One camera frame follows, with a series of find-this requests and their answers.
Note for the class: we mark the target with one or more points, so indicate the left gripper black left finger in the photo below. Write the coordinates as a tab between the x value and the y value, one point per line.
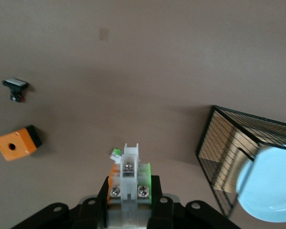
103	190

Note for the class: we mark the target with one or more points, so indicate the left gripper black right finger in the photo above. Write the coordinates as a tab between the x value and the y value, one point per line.
156	190

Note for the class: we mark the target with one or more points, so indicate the red push button switch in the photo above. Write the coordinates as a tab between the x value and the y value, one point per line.
129	181

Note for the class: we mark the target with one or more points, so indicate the light blue round plate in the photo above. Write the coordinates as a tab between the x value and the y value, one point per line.
269	186

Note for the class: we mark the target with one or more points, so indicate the black square white-cap button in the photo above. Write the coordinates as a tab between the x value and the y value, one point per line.
14	83

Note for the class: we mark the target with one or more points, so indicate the green push button switch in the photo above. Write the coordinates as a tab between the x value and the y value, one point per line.
115	155

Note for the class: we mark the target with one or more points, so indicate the orange button enclosure box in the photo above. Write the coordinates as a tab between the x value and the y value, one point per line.
14	145

